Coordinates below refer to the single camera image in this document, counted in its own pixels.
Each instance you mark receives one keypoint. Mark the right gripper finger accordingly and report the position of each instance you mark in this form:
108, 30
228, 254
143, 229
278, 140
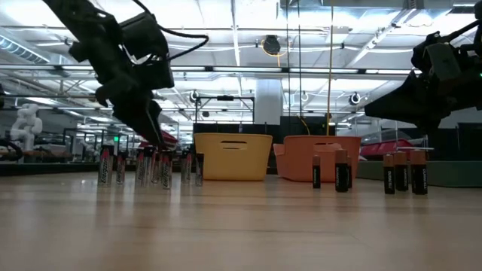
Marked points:
420, 125
406, 101

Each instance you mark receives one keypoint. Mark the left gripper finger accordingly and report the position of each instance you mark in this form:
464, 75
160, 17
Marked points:
160, 124
132, 113

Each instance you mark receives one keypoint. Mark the silver Energizer AA battery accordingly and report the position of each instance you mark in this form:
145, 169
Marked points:
105, 167
186, 167
139, 169

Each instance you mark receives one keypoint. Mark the copper black Duracell AA battery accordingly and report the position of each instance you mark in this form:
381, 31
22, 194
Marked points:
341, 177
418, 178
401, 175

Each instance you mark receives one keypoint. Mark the copper black Duracell AAA battery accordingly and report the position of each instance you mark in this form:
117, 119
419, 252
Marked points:
389, 178
316, 175

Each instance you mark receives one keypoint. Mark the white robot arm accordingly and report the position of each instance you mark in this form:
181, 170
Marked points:
26, 126

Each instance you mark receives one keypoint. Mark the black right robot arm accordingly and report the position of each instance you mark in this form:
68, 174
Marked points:
477, 37

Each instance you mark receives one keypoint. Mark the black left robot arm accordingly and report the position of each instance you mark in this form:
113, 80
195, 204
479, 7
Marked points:
94, 30

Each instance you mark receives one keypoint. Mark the red storage bin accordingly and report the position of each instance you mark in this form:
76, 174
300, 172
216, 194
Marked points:
169, 139
384, 147

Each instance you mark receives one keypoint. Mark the black partition panel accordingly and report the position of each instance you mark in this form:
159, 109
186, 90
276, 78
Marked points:
211, 128
467, 143

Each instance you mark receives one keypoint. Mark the yellow plastic bin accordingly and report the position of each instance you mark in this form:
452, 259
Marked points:
233, 165

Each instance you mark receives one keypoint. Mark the dark workbench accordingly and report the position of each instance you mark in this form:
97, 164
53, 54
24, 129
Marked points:
45, 169

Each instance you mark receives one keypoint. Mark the white building column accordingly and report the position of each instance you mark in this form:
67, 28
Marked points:
268, 101

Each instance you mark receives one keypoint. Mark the orange plastic bin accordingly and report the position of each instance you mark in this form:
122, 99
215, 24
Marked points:
297, 162

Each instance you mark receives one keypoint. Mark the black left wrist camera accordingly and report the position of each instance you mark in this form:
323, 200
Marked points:
158, 75

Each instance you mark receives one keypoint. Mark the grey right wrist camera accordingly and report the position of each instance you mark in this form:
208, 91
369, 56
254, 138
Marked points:
444, 62

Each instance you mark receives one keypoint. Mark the black metal frame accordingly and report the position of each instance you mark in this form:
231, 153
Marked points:
225, 98

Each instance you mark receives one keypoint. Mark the silver air duct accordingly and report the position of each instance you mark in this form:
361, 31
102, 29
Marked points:
19, 49

